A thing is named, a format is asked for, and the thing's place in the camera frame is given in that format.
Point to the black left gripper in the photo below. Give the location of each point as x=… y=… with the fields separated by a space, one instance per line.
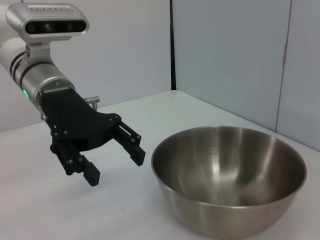
x=72 y=112

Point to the stainless steel bowl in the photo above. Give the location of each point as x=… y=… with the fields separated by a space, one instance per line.
x=225 y=212

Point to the silver metal connector stub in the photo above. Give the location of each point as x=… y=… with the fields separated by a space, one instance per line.
x=92 y=100

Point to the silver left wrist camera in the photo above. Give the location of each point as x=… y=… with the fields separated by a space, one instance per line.
x=50 y=25

